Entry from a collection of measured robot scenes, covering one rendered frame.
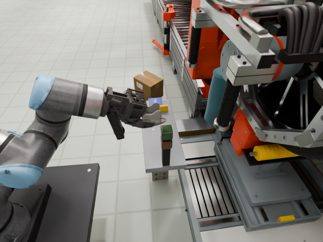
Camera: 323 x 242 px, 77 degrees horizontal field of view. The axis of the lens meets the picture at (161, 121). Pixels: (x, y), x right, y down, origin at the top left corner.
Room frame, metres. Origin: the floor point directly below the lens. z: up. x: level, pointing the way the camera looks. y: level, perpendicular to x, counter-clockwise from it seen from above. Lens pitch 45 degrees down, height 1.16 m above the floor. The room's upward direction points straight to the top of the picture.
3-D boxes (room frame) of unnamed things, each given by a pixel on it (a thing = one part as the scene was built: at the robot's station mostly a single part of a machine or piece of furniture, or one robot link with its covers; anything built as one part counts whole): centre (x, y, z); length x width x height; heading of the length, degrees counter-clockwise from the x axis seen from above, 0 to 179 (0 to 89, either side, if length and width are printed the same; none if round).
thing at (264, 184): (0.62, -0.55, 0.32); 0.40 x 0.30 x 0.28; 8
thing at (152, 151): (0.67, 0.01, 0.44); 0.43 x 0.17 x 0.03; 8
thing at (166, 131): (0.47, -0.02, 0.64); 0.04 x 0.04 x 0.04; 8
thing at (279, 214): (0.59, -0.55, 0.13); 0.50 x 0.36 x 0.10; 8
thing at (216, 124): (0.40, -0.17, 0.83); 0.04 x 0.04 x 0.16
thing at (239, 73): (0.40, -0.20, 0.93); 0.09 x 0.05 x 0.05; 98
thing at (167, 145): (0.47, -0.02, 0.59); 0.04 x 0.04 x 0.04; 8
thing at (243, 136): (0.61, -0.42, 0.48); 0.16 x 0.12 x 0.17; 98
